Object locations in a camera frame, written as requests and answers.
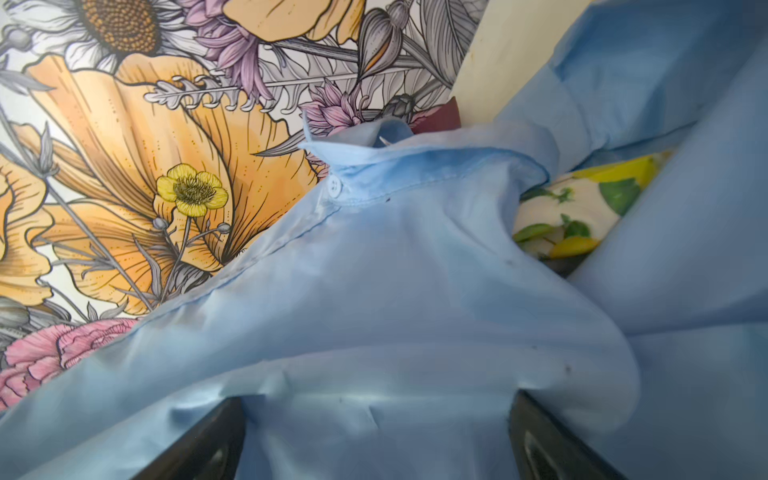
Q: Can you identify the maroon cloth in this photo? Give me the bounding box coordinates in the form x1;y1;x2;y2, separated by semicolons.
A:
409;97;462;135

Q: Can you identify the light blue shirt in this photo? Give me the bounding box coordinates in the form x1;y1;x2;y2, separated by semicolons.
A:
1;1;767;479

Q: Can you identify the lemon print cloth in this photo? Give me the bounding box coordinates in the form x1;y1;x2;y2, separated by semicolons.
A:
512;150;672;261

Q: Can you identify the pastel floral watercolour cloth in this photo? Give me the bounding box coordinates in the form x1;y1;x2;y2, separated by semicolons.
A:
451;0;590;126

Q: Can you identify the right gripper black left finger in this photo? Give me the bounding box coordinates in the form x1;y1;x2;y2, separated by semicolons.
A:
133;398;246;480

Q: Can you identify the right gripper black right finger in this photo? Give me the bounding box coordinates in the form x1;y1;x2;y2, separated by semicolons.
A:
508;390;626;480

